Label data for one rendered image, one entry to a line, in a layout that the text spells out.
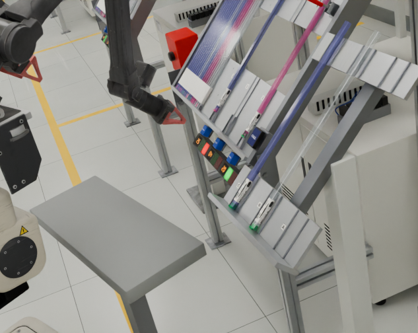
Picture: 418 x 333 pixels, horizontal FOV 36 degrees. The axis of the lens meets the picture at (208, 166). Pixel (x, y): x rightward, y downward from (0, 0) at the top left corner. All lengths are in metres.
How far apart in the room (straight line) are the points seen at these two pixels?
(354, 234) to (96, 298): 1.31
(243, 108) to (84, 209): 0.56
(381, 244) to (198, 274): 0.79
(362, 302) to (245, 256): 0.95
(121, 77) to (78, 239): 0.46
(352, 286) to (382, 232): 0.43
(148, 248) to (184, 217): 1.20
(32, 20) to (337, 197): 0.76
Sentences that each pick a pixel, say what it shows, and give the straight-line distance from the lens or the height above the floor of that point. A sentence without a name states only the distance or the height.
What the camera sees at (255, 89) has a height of 0.83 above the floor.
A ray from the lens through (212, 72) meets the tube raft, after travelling 2.11.
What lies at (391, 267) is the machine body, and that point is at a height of 0.18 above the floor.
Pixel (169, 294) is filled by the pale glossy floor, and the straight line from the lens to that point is 2.50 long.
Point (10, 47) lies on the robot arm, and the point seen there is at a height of 1.23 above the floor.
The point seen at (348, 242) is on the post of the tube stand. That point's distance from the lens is 1.59.
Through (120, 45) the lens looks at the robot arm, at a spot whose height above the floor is 1.07.
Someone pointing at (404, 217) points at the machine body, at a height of 0.35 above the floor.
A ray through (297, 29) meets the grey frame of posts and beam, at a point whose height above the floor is 0.78.
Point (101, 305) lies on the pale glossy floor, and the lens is 2.57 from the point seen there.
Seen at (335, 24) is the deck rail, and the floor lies 1.02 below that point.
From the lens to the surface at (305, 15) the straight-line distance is 1.85.
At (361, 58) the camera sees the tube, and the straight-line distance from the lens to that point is 1.44.
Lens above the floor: 1.56
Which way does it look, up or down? 29 degrees down
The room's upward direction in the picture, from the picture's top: 14 degrees counter-clockwise
